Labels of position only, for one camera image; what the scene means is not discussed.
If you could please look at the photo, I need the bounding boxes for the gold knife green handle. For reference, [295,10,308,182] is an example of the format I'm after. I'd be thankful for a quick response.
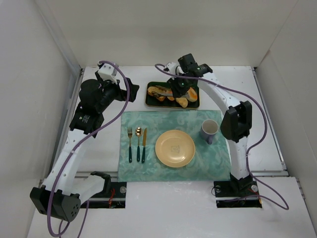
[141,128,147,164]

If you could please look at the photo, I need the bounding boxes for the stainless steel tongs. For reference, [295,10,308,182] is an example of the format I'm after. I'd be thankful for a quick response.
[147,85,176,98]

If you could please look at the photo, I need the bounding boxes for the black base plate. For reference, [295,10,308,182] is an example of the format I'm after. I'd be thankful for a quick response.
[89,181,127,209]
[213,181,262,208]

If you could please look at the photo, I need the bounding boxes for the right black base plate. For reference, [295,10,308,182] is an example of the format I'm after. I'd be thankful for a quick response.
[213,181,262,208]

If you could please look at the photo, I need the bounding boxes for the purple cable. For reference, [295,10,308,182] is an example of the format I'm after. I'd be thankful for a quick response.
[47,59,132,238]
[155,63,289,210]

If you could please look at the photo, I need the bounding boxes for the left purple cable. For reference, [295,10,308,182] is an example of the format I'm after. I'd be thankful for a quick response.
[47,59,132,238]

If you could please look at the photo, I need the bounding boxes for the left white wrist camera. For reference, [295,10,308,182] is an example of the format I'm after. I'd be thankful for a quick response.
[97,60,117,84]

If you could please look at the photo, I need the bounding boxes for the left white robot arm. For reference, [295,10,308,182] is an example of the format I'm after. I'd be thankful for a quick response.
[30,72,140,222]

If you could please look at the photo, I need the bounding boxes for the white orange-topped oval bun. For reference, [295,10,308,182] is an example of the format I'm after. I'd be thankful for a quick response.
[187,87,198,102]

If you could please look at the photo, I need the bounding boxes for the gold fork green handle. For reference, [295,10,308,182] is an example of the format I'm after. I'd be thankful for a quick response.
[127,127,132,163]

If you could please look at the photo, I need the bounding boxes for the dark green gold-rimmed tray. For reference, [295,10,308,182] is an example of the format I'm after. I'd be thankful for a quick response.
[145,81,200,109]

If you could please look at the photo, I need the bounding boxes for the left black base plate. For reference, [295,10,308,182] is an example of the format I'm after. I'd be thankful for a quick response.
[89,181,127,209]

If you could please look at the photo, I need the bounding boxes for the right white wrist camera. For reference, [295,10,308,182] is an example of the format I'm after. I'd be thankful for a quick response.
[163,62,179,75]

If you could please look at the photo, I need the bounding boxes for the long yellow filled bread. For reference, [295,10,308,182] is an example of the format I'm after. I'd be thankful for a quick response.
[175,98,188,108]

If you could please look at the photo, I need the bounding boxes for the gold spoon green handle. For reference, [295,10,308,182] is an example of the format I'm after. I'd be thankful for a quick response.
[135,127,142,162]

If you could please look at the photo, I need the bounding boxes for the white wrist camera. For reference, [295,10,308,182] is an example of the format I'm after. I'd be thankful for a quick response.
[163,62,179,75]
[97,60,117,84]

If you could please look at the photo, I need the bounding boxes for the sliced brown bread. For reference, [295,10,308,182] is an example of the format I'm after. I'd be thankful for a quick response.
[147,86,169,102]

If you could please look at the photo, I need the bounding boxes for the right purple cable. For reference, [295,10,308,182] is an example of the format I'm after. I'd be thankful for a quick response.
[155,63,289,210]

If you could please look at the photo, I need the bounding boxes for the cream yellow plate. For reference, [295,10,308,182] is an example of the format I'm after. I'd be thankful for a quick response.
[155,130,196,168]

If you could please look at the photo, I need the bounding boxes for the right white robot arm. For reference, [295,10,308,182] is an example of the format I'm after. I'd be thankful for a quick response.
[163,54,253,198]

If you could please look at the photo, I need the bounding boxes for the grey-blue mug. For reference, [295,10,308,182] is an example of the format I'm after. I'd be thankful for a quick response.
[200,119,219,145]

